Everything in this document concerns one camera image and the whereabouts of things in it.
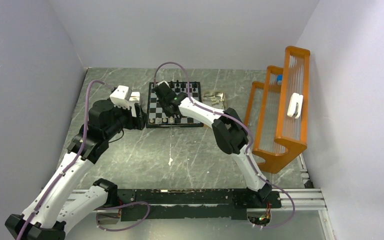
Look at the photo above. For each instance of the blue cap bottle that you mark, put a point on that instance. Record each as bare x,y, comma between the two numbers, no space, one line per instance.
279,79

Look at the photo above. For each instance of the white clip object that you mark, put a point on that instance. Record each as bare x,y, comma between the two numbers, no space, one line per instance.
294,109

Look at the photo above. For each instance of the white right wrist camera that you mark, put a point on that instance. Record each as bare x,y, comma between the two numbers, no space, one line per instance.
163,83

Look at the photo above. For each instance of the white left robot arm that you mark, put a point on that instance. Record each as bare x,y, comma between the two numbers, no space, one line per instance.
50,216

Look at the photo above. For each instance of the silver metal tray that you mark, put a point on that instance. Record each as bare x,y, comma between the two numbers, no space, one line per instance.
135,98

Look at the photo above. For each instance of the yellow tray of white pieces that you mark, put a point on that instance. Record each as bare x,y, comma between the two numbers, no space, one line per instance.
215,99

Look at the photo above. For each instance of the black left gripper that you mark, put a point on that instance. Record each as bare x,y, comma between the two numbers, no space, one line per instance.
134,122

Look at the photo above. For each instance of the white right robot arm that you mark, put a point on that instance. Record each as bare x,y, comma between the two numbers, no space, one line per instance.
231,135

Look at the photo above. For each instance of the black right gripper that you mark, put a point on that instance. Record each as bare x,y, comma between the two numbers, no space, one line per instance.
167,113

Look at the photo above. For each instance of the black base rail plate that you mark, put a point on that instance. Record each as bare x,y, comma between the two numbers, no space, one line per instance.
153,204

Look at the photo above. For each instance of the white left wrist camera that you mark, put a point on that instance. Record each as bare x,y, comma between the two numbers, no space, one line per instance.
120,97

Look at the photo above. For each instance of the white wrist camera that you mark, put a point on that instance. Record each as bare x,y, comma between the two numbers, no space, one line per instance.
163,83
120,97

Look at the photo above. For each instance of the orange wooden rack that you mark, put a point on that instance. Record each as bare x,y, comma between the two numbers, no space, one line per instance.
280,139

